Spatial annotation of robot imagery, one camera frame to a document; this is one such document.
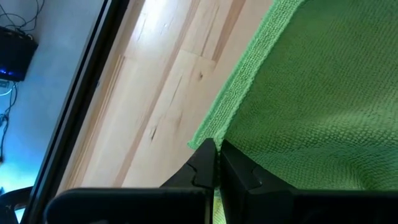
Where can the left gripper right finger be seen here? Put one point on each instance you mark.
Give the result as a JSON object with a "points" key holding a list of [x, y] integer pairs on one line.
{"points": [[264, 205]]}

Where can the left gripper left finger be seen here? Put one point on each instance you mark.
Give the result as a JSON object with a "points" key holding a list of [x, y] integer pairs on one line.
{"points": [[174, 205]]}

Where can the green microfiber towel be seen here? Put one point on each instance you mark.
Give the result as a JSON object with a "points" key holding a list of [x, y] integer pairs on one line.
{"points": [[311, 93]]}

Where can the black electronics box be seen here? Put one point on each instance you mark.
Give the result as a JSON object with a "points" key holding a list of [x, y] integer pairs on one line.
{"points": [[15, 53]]}

